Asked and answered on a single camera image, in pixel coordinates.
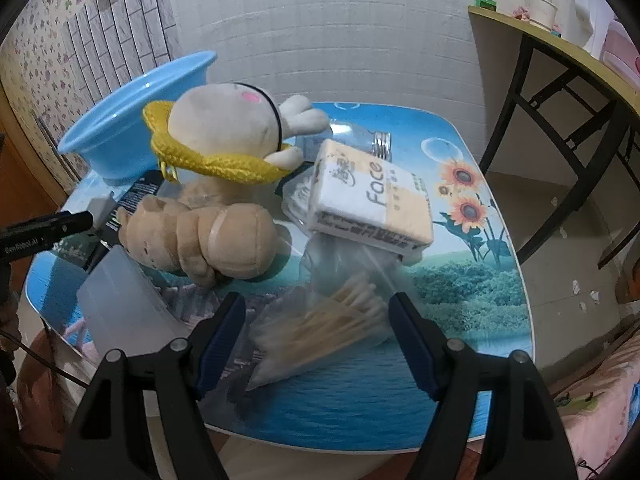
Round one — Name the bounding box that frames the yellow top folding table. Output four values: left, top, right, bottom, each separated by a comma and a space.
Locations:
468, 6, 639, 266

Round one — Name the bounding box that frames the clear bag white cable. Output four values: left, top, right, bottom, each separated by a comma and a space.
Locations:
278, 167, 321, 233

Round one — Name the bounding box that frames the light blue plastic basin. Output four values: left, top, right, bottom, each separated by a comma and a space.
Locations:
58, 51, 217, 182

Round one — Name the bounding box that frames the beige plush caterpillar toy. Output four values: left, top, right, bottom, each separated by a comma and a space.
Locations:
116, 195, 278, 287

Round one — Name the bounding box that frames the black printed packet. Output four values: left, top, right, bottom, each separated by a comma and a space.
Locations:
53, 169, 164, 272

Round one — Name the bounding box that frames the white Face tissue pack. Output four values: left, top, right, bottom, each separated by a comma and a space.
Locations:
307, 140, 434, 256

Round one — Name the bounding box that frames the bag of cotton swabs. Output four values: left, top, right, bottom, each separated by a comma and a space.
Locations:
247, 233, 402, 390

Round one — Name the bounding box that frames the clear plastic box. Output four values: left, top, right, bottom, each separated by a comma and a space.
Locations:
77, 246, 190, 356

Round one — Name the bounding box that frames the white cup on shelf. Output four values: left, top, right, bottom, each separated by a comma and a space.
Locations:
528, 0, 558, 30

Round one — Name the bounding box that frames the green small box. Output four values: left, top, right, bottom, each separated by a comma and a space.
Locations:
475, 0, 497, 12

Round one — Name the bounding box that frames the clear plastic bottle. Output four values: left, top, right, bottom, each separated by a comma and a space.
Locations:
295, 119, 392, 162

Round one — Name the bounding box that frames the pink rice cooker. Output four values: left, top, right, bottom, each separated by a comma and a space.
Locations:
601, 18, 640, 91

